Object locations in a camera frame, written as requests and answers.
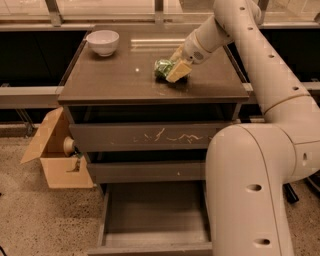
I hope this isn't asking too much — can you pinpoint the white ceramic bowl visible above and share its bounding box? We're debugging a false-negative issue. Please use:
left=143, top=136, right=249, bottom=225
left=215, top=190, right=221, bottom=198
left=86, top=30, right=120, bottom=57

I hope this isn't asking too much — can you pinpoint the grey drawer cabinet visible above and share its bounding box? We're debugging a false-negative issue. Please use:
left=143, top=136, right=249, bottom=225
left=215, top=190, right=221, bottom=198
left=57, top=24, right=250, bottom=256

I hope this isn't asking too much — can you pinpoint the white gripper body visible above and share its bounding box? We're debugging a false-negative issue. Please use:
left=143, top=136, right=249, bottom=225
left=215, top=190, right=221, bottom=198
left=182, top=31, right=211, bottom=64

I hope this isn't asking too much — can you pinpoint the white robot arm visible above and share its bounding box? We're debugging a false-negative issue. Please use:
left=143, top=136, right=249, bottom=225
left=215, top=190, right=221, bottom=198
left=173, top=0, right=320, bottom=256

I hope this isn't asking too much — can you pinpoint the grey bottom drawer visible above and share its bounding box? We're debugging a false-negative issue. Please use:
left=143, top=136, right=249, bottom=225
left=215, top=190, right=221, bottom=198
left=88, top=181, right=212, bottom=256

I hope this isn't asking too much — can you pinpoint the grey middle drawer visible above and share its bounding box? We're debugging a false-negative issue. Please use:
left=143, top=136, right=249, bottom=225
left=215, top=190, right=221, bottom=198
left=87, top=161, right=205, bottom=183

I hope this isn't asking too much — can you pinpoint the open cardboard box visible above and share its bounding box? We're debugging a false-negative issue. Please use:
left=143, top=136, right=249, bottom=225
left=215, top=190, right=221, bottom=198
left=21, top=107, right=94, bottom=189

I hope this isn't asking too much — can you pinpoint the black metal stand leg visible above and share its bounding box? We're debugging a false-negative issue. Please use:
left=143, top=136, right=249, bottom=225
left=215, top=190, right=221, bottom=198
left=283, top=183, right=299, bottom=204

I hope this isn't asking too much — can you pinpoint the grey top drawer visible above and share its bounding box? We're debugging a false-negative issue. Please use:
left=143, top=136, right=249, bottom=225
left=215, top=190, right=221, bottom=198
left=69, top=122, right=230, bottom=152

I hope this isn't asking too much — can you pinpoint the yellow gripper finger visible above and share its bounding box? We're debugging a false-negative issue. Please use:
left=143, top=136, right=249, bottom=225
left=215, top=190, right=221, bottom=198
left=170, top=44, right=184, bottom=62
left=166, top=60, right=192, bottom=83

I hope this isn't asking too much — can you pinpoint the green drink can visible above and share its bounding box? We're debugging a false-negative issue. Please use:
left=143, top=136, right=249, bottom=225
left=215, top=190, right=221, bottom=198
left=154, top=59, right=175, bottom=79

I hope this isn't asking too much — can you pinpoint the round beige object in box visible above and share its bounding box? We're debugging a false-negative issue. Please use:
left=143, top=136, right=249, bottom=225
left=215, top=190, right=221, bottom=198
left=63, top=137, right=75, bottom=157

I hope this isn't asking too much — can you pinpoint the grey drawer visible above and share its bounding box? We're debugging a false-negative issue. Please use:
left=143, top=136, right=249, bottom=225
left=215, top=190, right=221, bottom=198
left=88, top=181, right=212, bottom=256
left=87, top=161, right=205, bottom=183
left=69, top=122, right=230, bottom=152

